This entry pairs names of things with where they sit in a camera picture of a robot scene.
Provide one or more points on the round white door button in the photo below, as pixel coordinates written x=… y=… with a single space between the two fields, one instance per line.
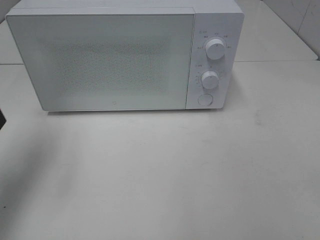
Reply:
x=205 y=100

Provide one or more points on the white timer knob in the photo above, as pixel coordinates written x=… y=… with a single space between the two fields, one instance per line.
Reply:
x=210 y=80

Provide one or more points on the white microwave door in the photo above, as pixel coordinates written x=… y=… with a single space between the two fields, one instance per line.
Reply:
x=105 y=58

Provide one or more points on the upper white power knob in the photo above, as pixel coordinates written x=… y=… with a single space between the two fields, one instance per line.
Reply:
x=215 y=48

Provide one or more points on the white microwave oven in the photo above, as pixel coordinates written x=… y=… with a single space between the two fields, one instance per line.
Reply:
x=213 y=18

